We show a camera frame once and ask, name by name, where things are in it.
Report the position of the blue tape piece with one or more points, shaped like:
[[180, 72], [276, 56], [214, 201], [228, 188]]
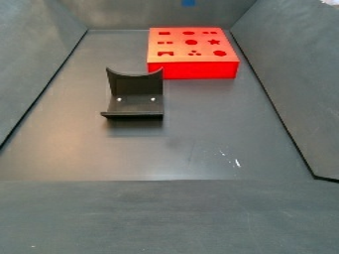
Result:
[[188, 3]]

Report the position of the black curved holder stand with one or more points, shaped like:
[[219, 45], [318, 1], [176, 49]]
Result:
[[136, 95]]

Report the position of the red shape-sorting block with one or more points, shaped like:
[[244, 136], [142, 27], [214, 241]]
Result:
[[191, 53]]

